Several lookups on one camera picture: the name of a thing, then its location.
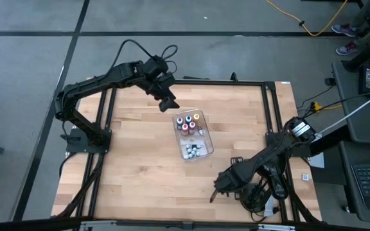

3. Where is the black support beam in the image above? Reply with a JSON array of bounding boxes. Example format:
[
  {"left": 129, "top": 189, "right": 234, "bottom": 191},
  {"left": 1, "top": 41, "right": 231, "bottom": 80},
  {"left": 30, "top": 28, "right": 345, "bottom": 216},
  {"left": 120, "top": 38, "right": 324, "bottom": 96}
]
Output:
[{"left": 310, "top": 124, "right": 360, "bottom": 157}]

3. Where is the black flat strip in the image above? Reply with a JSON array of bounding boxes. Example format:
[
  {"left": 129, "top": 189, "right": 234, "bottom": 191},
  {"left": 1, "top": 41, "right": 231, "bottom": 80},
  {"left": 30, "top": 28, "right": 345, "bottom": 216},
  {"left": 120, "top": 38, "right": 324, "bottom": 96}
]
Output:
[{"left": 182, "top": 75, "right": 211, "bottom": 81}]

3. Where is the clear plastic container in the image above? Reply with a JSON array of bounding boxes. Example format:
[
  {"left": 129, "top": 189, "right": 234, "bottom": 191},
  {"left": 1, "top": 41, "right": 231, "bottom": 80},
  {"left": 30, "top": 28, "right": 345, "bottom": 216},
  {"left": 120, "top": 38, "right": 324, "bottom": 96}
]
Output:
[{"left": 172, "top": 109, "right": 215, "bottom": 161}]

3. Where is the black power cable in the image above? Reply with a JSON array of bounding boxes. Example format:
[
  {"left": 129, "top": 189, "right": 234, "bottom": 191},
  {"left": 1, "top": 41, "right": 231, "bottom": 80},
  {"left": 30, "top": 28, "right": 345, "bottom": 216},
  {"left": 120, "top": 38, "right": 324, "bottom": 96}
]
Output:
[{"left": 295, "top": 85, "right": 370, "bottom": 121}]

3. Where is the white rod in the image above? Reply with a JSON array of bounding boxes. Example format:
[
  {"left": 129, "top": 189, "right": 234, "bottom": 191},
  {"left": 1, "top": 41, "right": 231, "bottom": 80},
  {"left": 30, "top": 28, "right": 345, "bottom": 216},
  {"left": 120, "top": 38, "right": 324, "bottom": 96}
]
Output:
[{"left": 316, "top": 86, "right": 370, "bottom": 137}]

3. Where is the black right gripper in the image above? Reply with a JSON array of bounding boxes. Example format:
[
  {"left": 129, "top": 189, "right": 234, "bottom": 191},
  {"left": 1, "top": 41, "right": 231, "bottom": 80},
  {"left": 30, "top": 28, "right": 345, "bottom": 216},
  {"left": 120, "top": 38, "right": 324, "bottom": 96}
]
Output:
[{"left": 209, "top": 166, "right": 249, "bottom": 204}]

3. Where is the white paper sheet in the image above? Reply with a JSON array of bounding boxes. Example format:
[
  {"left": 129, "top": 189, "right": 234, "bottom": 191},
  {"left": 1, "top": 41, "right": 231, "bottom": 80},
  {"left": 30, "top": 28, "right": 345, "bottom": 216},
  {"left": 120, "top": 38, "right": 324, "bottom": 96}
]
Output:
[{"left": 308, "top": 152, "right": 326, "bottom": 170}]

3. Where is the black rolling stand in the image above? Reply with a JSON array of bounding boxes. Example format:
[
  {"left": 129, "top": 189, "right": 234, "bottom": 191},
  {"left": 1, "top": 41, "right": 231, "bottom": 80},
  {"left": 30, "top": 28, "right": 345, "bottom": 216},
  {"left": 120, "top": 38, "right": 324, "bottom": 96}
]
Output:
[{"left": 342, "top": 0, "right": 370, "bottom": 73}]

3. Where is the yellow power plug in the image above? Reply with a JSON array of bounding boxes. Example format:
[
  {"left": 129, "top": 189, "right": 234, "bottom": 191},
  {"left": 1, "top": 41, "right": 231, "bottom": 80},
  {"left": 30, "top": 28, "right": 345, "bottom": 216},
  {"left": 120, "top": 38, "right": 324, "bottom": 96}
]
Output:
[{"left": 310, "top": 101, "right": 343, "bottom": 112}]

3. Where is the dark grey desk top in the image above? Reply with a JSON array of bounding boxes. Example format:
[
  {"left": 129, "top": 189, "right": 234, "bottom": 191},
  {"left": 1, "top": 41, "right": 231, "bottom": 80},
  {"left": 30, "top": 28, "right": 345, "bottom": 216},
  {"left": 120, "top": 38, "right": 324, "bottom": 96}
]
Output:
[
  {"left": 338, "top": 141, "right": 370, "bottom": 225},
  {"left": 331, "top": 60, "right": 370, "bottom": 145}
]

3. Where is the person's leg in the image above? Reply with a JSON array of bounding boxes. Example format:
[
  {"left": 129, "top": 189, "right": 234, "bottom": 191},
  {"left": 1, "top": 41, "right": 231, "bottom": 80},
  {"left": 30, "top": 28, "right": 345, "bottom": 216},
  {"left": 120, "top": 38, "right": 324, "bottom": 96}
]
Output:
[{"left": 353, "top": 0, "right": 370, "bottom": 28}]

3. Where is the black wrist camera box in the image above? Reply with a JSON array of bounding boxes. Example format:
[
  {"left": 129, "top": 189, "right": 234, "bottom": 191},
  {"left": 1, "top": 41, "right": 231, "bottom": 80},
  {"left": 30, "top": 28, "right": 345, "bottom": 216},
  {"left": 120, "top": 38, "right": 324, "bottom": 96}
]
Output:
[{"left": 143, "top": 57, "right": 170, "bottom": 78}]

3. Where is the yellow extension cable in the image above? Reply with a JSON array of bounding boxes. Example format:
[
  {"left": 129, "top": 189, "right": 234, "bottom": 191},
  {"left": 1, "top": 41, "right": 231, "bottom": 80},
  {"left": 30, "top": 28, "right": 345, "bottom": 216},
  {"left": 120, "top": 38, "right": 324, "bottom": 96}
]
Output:
[{"left": 264, "top": 0, "right": 349, "bottom": 37}]

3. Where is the black crossbar with silver brackets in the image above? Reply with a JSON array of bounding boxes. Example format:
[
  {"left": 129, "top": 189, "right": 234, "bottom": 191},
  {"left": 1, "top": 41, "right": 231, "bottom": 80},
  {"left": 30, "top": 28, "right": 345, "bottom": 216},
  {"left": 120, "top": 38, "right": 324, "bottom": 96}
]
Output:
[{"left": 0, "top": 216, "right": 370, "bottom": 231}]

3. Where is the black aluminium table frame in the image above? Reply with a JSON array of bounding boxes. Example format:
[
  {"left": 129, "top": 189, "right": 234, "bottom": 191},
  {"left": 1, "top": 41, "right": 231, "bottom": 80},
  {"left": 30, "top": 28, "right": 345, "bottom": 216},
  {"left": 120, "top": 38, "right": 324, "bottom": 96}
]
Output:
[{"left": 51, "top": 71, "right": 322, "bottom": 225}]

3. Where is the person's shoe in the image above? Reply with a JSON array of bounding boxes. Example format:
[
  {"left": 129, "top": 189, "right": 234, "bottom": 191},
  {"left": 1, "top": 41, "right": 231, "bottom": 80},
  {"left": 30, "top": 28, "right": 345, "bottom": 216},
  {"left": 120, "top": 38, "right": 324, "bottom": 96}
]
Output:
[
  {"left": 331, "top": 24, "right": 358, "bottom": 38},
  {"left": 335, "top": 41, "right": 360, "bottom": 56}
]

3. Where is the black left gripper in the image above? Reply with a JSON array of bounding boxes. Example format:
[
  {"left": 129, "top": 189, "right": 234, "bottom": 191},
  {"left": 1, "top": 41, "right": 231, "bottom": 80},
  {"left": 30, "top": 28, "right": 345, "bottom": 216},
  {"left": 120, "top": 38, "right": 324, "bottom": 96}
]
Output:
[{"left": 146, "top": 74, "right": 181, "bottom": 113}]

